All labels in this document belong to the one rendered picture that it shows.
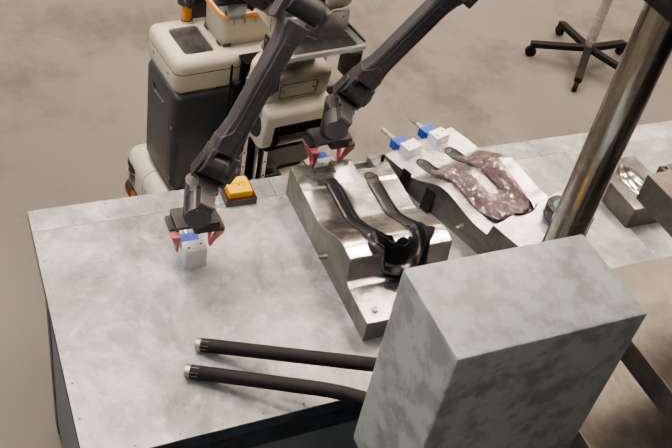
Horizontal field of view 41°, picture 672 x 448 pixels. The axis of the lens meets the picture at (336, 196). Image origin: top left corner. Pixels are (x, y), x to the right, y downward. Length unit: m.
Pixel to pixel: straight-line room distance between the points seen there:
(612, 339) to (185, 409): 0.90
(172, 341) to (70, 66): 2.36
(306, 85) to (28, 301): 1.18
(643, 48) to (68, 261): 1.33
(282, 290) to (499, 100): 2.49
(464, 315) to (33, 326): 2.05
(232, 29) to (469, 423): 1.77
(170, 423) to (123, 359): 0.18
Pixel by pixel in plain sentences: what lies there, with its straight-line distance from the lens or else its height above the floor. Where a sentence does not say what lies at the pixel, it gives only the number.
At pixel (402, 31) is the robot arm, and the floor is 1.26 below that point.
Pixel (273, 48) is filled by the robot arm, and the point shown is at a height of 1.33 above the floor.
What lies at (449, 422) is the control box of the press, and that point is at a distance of 1.24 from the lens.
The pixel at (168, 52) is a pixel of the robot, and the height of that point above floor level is 0.80.
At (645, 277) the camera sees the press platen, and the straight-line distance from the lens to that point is 1.62.
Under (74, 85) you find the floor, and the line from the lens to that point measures 4.01.
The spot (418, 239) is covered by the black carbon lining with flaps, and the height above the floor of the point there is 0.90.
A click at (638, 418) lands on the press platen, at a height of 1.04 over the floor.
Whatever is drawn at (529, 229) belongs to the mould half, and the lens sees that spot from 2.22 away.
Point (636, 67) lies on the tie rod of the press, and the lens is 1.32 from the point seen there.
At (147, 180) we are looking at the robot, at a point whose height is 0.26.
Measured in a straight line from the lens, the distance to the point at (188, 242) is 2.06.
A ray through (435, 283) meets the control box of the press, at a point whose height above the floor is 1.47.
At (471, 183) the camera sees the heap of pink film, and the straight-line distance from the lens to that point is 2.28.
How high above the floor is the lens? 2.30
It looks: 40 degrees down
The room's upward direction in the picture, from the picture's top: 12 degrees clockwise
